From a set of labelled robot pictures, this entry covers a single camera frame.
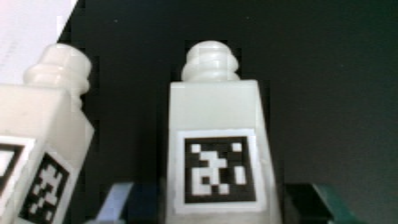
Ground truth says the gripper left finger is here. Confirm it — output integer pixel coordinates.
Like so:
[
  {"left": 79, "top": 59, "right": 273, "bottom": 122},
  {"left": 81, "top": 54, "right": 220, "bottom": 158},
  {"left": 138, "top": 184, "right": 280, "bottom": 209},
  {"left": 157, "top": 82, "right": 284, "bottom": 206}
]
[{"left": 85, "top": 182, "right": 133, "bottom": 224}]

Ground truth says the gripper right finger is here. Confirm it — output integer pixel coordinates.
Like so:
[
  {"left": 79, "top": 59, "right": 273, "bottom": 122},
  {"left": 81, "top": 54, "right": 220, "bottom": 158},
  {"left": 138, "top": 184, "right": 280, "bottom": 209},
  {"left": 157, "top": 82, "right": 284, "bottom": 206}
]
[{"left": 282, "top": 182, "right": 371, "bottom": 224}]

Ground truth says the white table leg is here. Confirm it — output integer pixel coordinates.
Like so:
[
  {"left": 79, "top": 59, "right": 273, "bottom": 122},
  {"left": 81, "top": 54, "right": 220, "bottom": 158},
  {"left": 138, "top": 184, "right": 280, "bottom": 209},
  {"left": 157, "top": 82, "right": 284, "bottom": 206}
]
[
  {"left": 0, "top": 44, "right": 94, "bottom": 224},
  {"left": 165, "top": 41, "right": 282, "bottom": 224}
]

